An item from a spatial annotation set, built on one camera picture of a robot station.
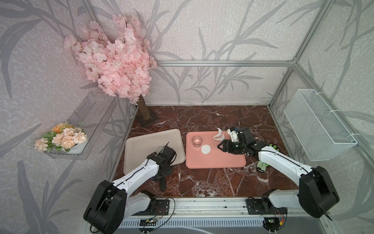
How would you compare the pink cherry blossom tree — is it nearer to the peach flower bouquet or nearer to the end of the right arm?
the peach flower bouquet

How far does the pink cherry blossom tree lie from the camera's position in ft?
1.99

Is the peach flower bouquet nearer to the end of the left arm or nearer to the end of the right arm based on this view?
the end of the left arm
